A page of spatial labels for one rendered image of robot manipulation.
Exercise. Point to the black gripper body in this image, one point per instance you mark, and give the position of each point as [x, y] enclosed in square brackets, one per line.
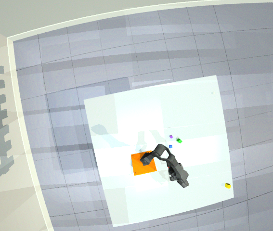
[170, 171]

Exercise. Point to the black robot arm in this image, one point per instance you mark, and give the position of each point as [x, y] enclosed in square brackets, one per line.
[178, 173]

